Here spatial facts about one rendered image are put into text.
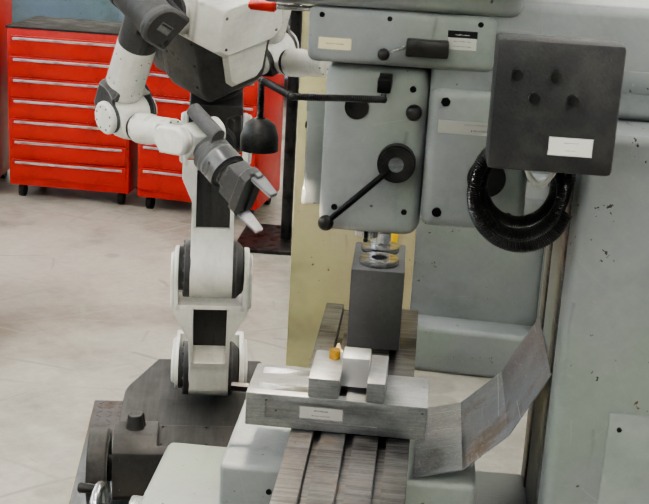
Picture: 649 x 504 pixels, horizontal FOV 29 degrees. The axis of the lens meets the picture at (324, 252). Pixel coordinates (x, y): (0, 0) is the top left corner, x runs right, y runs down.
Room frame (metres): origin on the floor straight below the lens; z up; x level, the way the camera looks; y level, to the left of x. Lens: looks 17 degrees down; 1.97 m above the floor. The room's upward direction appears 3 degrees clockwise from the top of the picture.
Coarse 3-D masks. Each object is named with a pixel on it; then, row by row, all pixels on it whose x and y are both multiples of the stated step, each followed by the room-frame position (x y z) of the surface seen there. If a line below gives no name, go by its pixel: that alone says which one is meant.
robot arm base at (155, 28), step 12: (168, 0) 2.83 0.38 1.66; (156, 12) 2.73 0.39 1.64; (168, 12) 2.75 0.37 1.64; (180, 12) 2.78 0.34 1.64; (144, 24) 2.73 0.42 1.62; (156, 24) 2.74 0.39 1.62; (168, 24) 2.77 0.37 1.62; (180, 24) 2.80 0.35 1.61; (144, 36) 2.74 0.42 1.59; (156, 36) 2.76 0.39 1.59; (168, 36) 2.79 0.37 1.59
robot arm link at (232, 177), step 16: (224, 144) 2.65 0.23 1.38; (208, 160) 2.62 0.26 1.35; (224, 160) 2.61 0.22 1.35; (240, 160) 2.65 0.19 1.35; (208, 176) 2.62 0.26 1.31; (224, 176) 2.61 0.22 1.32; (240, 176) 2.57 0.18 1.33; (224, 192) 2.62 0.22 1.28; (240, 192) 2.58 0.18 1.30; (256, 192) 2.61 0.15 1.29; (240, 208) 2.61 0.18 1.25
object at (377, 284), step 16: (368, 240) 2.85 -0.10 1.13; (368, 256) 2.72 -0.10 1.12; (384, 256) 2.73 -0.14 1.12; (400, 256) 2.78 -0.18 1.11; (352, 272) 2.66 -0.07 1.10; (368, 272) 2.66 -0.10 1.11; (384, 272) 2.66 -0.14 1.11; (400, 272) 2.66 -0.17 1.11; (352, 288) 2.66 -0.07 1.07; (368, 288) 2.66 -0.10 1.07; (384, 288) 2.66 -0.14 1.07; (400, 288) 2.66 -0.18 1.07; (352, 304) 2.66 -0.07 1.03; (368, 304) 2.66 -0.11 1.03; (384, 304) 2.66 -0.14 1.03; (400, 304) 2.65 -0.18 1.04; (352, 320) 2.66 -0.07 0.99; (368, 320) 2.66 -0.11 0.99; (384, 320) 2.66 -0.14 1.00; (400, 320) 2.66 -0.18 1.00; (352, 336) 2.66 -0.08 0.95; (368, 336) 2.66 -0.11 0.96; (384, 336) 2.66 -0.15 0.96
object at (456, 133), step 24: (432, 96) 2.24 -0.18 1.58; (456, 96) 2.23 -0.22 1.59; (480, 96) 2.23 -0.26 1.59; (432, 120) 2.23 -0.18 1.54; (456, 120) 2.23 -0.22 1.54; (480, 120) 2.22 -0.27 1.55; (432, 144) 2.23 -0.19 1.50; (456, 144) 2.23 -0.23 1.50; (480, 144) 2.22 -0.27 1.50; (432, 168) 2.23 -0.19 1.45; (456, 168) 2.23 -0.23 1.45; (432, 192) 2.23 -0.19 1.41; (456, 192) 2.23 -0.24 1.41; (504, 192) 2.22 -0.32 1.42; (432, 216) 2.23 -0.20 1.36; (456, 216) 2.23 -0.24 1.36
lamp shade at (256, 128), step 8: (256, 120) 2.31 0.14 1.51; (264, 120) 2.31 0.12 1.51; (248, 128) 2.30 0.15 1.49; (256, 128) 2.29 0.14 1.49; (264, 128) 2.29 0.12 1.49; (272, 128) 2.30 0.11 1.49; (240, 136) 2.31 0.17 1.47; (248, 136) 2.29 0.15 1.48; (256, 136) 2.29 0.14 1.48; (264, 136) 2.29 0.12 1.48; (272, 136) 2.30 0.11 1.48; (240, 144) 2.31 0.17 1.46; (248, 144) 2.29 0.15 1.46; (256, 144) 2.29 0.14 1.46; (264, 144) 2.29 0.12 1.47; (272, 144) 2.30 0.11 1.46; (248, 152) 2.29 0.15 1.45; (256, 152) 2.29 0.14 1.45; (264, 152) 2.29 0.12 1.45; (272, 152) 2.30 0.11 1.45
